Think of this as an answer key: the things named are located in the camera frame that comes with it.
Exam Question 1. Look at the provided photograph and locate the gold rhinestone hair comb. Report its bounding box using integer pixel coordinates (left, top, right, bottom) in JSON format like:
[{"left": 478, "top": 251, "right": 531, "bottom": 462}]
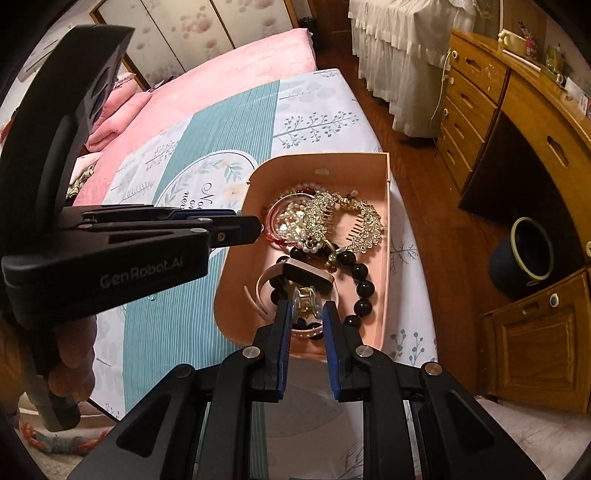
[{"left": 302, "top": 189, "right": 387, "bottom": 256}]

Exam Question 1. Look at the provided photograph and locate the braided floor rug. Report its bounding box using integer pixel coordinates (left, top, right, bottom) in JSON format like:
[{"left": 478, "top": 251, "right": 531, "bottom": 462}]
[{"left": 18, "top": 413, "right": 117, "bottom": 459}]

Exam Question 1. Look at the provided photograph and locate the folded pink quilt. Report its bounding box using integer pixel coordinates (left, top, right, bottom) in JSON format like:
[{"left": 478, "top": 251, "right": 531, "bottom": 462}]
[{"left": 85, "top": 71, "right": 154, "bottom": 153}]

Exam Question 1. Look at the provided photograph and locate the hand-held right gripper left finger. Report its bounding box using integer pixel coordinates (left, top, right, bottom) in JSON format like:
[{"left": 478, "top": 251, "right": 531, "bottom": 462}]
[{"left": 67, "top": 298, "right": 296, "bottom": 480}]

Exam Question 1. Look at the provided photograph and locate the person's left hand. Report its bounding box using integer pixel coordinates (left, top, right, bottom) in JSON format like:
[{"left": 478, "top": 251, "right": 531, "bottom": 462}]
[{"left": 46, "top": 316, "right": 99, "bottom": 400}]

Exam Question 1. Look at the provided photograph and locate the gold earring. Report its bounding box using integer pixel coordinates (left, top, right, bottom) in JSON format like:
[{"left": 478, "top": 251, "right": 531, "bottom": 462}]
[{"left": 293, "top": 286, "right": 320, "bottom": 320}]

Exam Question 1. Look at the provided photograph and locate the white lace furniture cover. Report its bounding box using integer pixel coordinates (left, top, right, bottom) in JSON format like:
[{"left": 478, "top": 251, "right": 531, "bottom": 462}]
[{"left": 346, "top": 0, "right": 482, "bottom": 139}]

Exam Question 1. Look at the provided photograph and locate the red bead bracelet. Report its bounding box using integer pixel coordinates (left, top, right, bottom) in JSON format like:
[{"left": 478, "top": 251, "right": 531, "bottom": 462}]
[{"left": 264, "top": 182, "right": 327, "bottom": 248}]

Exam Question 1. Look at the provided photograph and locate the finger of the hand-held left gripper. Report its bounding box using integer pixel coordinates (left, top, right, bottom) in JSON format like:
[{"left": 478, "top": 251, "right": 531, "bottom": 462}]
[
  {"left": 83, "top": 215, "right": 262, "bottom": 253},
  {"left": 83, "top": 204, "right": 243, "bottom": 223}
]

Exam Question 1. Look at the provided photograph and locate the white pearl necklace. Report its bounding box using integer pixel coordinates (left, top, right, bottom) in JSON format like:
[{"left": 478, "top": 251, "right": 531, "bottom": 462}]
[{"left": 273, "top": 203, "right": 325, "bottom": 254}]

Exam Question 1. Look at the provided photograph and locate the floral door wardrobe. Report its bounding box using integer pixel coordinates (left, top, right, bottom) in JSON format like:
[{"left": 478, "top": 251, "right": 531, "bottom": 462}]
[{"left": 90, "top": 0, "right": 302, "bottom": 91}]

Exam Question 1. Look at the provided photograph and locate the dark blue waste bin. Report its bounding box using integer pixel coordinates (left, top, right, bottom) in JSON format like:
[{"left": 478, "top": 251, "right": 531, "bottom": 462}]
[{"left": 488, "top": 216, "right": 555, "bottom": 301}]

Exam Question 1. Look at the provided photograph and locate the pink strap smart watch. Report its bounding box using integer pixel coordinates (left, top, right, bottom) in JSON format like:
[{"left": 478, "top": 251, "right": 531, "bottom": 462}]
[{"left": 243, "top": 257, "right": 341, "bottom": 340}]

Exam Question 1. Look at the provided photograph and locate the brown wooden door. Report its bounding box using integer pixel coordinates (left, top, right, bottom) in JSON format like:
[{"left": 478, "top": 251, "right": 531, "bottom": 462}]
[{"left": 307, "top": 0, "right": 352, "bottom": 36}]

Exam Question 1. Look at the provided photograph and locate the pink plastic box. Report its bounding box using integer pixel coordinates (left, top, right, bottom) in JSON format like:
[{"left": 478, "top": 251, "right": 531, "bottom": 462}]
[{"left": 213, "top": 152, "right": 394, "bottom": 359}]

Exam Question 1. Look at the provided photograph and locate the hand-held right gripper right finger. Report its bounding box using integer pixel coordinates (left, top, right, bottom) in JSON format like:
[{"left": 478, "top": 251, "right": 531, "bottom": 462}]
[{"left": 322, "top": 300, "right": 546, "bottom": 480}]

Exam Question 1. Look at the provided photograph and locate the white cable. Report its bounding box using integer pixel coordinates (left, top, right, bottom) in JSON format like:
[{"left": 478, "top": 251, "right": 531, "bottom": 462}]
[{"left": 429, "top": 46, "right": 456, "bottom": 153}]

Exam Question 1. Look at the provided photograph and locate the black bead bracelet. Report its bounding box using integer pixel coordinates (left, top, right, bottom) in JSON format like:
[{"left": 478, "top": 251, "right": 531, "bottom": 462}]
[{"left": 270, "top": 247, "right": 376, "bottom": 340}]

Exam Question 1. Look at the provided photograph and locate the wooden desk with drawers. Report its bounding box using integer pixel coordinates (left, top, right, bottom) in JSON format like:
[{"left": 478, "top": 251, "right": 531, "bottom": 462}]
[{"left": 434, "top": 28, "right": 591, "bottom": 414}]

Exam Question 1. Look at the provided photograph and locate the cream mug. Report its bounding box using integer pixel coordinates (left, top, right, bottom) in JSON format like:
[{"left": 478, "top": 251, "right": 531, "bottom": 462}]
[{"left": 499, "top": 28, "right": 527, "bottom": 54}]

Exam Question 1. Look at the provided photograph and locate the pink bed blanket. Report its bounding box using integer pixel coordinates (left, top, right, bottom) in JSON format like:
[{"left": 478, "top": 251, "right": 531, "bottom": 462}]
[{"left": 71, "top": 28, "right": 319, "bottom": 206}]

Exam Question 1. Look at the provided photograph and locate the pile of clothes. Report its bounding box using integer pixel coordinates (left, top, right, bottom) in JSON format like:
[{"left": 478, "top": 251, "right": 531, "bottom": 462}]
[{"left": 65, "top": 161, "right": 99, "bottom": 200}]

